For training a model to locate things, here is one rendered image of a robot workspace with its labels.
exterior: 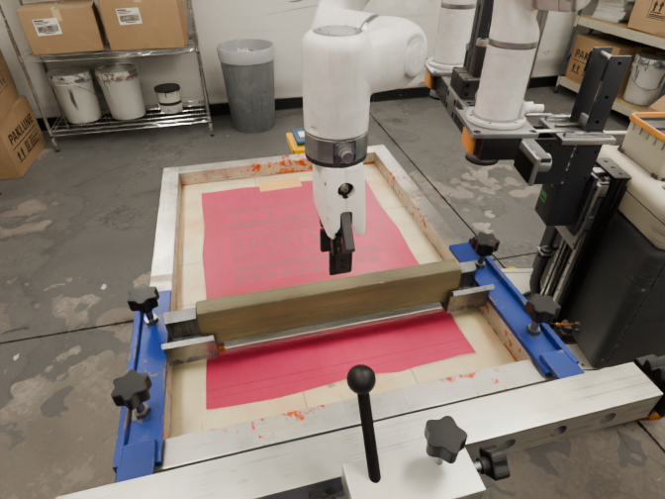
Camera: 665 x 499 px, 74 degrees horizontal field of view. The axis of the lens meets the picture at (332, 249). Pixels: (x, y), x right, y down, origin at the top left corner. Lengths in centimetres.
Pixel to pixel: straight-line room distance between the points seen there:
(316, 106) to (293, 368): 39
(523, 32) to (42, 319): 222
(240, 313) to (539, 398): 40
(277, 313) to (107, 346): 159
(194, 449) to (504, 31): 88
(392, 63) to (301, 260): 47
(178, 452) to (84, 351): 164
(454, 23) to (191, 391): 115
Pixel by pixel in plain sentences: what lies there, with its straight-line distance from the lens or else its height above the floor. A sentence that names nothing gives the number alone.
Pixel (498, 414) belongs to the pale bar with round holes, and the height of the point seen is 104.
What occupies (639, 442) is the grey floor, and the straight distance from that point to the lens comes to 204.
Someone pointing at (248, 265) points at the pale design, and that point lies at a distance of 87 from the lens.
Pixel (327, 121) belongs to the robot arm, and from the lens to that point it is 49.
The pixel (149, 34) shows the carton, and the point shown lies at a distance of 376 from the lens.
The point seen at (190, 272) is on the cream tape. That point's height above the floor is 96.
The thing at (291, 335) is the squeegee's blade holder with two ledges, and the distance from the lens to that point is 68.
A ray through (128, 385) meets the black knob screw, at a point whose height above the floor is 106.
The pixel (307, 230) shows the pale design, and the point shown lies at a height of 96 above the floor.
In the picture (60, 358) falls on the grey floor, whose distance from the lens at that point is 224.
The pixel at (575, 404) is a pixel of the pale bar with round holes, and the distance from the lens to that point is 62.
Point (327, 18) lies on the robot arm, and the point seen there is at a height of 140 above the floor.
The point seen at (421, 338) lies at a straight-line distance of 74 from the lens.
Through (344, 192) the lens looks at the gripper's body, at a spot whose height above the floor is 124.
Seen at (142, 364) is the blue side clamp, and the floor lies 100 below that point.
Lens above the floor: 150
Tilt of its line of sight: 37 degrees down
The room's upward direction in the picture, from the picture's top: straight up
